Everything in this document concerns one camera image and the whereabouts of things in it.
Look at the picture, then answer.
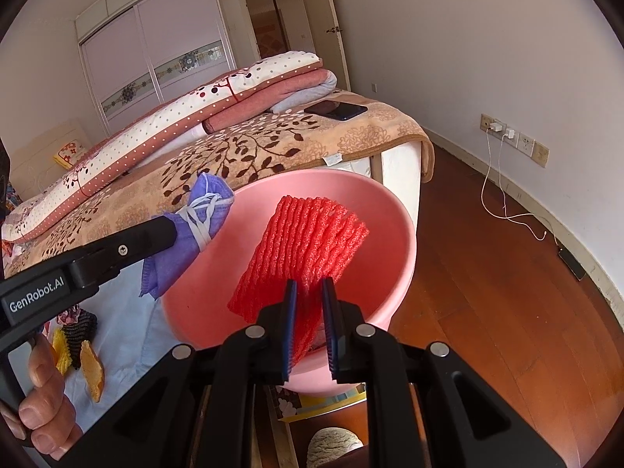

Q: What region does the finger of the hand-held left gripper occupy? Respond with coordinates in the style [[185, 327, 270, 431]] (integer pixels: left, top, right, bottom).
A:
[[68, 217, 179, 289]]

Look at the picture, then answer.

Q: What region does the red foam fruit net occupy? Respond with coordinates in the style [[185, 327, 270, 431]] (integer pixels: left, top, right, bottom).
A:
[[227, 195, 370, 356]]

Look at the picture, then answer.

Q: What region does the white charging cable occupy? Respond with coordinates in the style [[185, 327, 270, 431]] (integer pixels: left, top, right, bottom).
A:
[[480, 129, 569, 252]]

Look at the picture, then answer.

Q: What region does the pink folded blanket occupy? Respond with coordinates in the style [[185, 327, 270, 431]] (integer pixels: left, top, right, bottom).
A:
[[204, 69, 337, 133]]

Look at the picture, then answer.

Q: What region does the brown wooden door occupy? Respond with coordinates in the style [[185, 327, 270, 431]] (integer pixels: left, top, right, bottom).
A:
[[243, 0, 293, 59]]

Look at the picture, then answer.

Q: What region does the yellow foam fruit net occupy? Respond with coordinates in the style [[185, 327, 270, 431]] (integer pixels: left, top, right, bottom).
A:
[[51, 329, 70, 376]]

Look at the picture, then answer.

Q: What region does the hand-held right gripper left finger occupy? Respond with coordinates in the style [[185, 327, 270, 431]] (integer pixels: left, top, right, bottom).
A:
[[56, 280, 298, 468]]

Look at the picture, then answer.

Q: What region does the white door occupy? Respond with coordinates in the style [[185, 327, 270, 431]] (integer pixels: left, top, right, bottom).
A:
[[300, 0, 353, 93]]

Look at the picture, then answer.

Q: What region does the black smartphone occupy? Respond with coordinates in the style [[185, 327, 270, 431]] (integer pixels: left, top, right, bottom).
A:
[[303, 100, 369, 121]]

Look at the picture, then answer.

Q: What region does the beige woven item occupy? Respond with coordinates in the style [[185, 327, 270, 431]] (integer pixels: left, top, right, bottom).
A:
[[307, 426, 364, 468]]

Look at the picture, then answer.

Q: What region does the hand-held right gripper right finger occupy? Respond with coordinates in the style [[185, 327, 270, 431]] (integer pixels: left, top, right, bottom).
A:
[[322, 277, 566, 468]]

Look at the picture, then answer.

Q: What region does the white sliding door wardrobe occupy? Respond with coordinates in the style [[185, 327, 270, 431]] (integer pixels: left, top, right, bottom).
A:
[[74, 0, 237, 135]]

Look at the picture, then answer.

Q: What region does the black power bank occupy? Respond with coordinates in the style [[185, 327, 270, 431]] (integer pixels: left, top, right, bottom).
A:
[[558, 248, 586, 281]]

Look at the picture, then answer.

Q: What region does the yellow fruit peel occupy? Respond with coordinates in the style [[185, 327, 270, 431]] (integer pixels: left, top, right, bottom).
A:
[[79, 340, 105, 403]]

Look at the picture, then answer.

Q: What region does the yellow floral box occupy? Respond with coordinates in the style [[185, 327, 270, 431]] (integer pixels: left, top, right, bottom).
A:
[[275, 384, 367, 421]]

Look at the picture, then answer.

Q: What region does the white bed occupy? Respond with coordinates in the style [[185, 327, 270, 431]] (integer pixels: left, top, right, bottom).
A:
[[0, 119, 422, 235]]

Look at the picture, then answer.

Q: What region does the black foam fruit net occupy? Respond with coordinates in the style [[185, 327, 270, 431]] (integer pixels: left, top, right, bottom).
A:
[[62, 309, 97, 369]]

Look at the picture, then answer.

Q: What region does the polka dot folded quilt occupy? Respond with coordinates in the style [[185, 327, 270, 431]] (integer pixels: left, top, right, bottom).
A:
[[0, 50, 323, 242]]

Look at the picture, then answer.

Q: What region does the light blue floral cloth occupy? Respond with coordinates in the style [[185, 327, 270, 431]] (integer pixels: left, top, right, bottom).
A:
[[2, 253, 181, 430]]

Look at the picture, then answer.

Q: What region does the grey folded blanket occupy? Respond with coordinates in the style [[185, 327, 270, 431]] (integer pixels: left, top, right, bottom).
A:
[[270, 71, 338, 114]]

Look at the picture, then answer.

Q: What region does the pink plastic bucket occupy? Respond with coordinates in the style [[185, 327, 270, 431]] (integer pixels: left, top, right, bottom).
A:
[[160, 170, 418, 395]]

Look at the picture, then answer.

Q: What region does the purple face mask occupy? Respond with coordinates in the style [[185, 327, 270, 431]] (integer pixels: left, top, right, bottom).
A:
[[139, 173, 236, 300]]

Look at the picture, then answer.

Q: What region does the yellow floral pillow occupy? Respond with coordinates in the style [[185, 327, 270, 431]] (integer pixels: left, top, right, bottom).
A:
[[53, 141, 91, 169]]

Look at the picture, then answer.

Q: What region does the brown leaf-print blanket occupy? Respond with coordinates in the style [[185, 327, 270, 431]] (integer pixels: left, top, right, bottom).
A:
[[2, 90, 436, 278]]

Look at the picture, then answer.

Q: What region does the person's left hand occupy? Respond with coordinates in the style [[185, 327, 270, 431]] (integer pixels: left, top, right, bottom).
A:
[[0, 336, 83, 460]]

